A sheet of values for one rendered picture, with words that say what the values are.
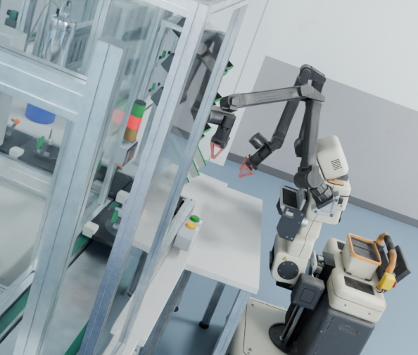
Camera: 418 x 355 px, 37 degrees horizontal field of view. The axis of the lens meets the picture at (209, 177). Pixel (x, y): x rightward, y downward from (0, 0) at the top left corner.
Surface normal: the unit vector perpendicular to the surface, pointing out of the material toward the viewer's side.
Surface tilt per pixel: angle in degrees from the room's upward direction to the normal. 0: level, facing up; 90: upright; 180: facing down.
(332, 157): 90
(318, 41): 90
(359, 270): 92
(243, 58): 90
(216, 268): 0
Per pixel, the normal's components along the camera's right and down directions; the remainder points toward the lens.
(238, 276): 0.33, -0.87
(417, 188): -0.10, 0.37
